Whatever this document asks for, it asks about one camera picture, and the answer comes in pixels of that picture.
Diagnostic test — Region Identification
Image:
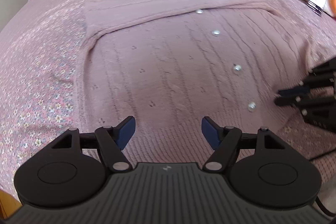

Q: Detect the pink knitted cardigan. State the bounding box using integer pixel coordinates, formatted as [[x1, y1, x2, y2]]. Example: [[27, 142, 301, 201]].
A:
[[74, 0, 313, 162]]

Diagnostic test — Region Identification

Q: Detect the wooden bedside cabinet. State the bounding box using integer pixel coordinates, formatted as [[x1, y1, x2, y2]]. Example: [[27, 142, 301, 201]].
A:
[[0, 190, 22, 219]]

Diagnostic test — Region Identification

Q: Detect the pink floral bed sheet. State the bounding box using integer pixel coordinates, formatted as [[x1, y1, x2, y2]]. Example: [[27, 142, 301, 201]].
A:
[[1, 0, 335, 195]]

